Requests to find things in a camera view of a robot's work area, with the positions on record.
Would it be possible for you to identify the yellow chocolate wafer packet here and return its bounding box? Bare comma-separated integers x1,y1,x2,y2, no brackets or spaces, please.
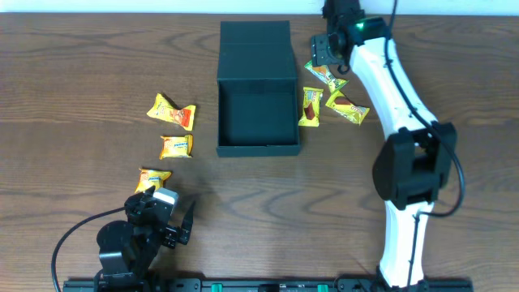
298,87,324,127

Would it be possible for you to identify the green yellow snack packet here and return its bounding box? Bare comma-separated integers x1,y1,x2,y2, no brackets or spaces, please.
304,61,348,93

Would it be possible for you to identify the dark green open box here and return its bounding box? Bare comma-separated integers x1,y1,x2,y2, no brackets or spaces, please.
217,21,301,157

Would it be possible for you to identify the yellow biscuit packet near gripper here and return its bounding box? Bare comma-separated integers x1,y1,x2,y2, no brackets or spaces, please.
135,169,172,194

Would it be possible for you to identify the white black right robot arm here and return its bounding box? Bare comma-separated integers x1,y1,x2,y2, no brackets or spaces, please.
311,0,473,291

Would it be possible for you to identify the yellow chocolate snack packet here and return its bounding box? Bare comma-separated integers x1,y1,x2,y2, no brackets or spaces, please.
325,91,370,125

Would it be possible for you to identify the yellow orange snack packet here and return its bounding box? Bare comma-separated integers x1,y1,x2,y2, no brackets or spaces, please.
147,93,196,131

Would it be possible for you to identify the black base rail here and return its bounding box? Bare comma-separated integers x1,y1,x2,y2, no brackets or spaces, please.
62,278,474,292

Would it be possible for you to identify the yellow biscuit snack packet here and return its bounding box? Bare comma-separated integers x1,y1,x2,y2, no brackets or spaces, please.
160,135,193,160

